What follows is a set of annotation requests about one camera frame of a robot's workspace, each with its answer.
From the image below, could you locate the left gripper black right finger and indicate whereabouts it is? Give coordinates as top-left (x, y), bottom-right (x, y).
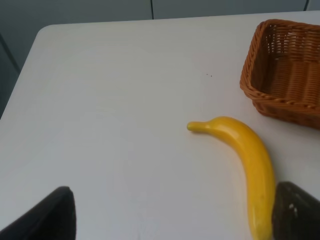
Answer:
top-left (272, 181), bottom-right (320, 240)

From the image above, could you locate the yellow banana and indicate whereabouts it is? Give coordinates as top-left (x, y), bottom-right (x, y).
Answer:
top-left (187, 116), bottom-right (276, 240)

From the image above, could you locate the brown wicker basket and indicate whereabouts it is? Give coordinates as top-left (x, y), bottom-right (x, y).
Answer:
top-left (239, 19), bottom-right (320, 129)

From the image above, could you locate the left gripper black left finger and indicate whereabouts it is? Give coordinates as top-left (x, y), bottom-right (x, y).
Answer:
top-left (0, 186), bottom-right (76, 240)

